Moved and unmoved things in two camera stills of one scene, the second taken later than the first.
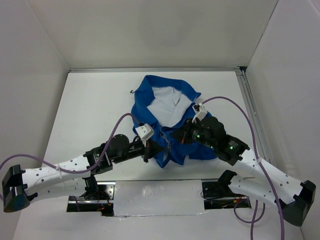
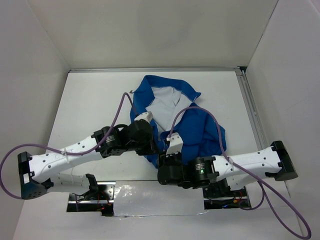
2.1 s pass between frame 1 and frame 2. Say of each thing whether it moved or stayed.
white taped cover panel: stayed
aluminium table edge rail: stayed
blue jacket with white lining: stayed
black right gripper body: moved
